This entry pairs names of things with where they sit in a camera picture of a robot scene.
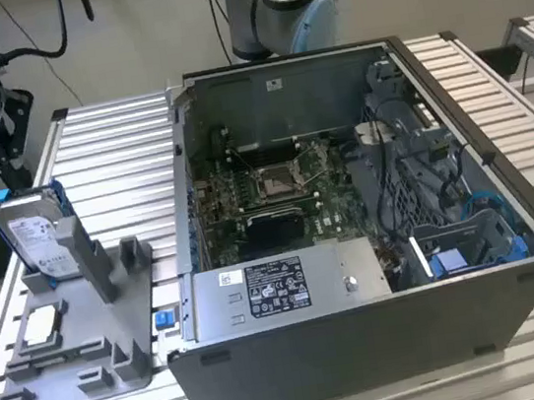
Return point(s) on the hard disk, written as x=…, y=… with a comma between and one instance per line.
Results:
x=33, y=238

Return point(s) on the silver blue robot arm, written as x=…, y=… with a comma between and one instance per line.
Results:
x=271, y=20

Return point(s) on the grey metal disk bay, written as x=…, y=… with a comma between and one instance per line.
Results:
x=481, y=234

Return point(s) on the silver CPU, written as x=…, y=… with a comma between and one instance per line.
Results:
x=41, y=326

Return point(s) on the grey parts rack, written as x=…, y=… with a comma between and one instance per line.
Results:
x=92, y=334

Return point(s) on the black RAM slot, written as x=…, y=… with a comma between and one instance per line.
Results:
x=264, y=146

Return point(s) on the blue case latch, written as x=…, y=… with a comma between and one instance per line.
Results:
x=164, y=320

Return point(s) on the CPU socket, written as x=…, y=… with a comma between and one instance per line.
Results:
x=275, y=184

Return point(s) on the black graphics card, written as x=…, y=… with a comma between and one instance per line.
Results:
x=274, y=231

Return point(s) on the green motherboard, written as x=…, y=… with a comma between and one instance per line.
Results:
x=332, y=201

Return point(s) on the silver power supply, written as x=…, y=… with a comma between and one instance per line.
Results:
x=317, y=272

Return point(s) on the grey open PC case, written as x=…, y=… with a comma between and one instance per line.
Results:
x=320, y=366

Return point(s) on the black floor box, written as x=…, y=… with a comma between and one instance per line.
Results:
x=499, y=63

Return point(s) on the black wall antenna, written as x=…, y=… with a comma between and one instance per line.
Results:
x=86, y=4

